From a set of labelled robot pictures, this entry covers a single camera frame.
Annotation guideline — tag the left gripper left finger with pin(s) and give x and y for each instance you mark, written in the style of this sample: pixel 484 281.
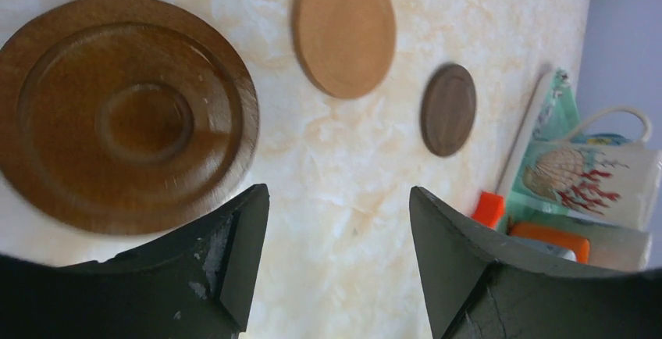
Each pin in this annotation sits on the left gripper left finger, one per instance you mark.
pixel 196 281

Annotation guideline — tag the light wood coaster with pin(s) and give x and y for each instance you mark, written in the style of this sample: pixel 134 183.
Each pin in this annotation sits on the light wood coaster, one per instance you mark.
pixel 345 47

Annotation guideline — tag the orange plastic cup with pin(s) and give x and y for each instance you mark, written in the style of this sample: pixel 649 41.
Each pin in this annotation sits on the orange plastic cup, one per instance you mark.
pixel 558 242

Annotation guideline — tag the dark walnut coaster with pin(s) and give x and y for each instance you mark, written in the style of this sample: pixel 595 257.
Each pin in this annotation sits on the dark walnut coaster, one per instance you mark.
pixel 448 110

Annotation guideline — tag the orange toy handle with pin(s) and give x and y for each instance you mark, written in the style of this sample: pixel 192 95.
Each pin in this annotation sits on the orange toy handle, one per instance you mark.
pixel 490 209

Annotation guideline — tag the large brown wooden saucer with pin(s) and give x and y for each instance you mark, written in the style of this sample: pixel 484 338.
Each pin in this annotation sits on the large brown wooden saucer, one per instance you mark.
pixel 124 117

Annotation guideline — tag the green patterned tray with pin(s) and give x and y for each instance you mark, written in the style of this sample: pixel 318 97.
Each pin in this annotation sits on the green patterned tray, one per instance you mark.
pixel 551 115

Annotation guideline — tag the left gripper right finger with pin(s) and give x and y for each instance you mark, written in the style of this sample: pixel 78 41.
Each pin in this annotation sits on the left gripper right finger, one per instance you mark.
pixel 479 283

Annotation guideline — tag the cream seashell mug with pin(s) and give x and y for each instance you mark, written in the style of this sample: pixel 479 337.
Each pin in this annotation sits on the cream seashell mug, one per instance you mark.
pixel 615 183

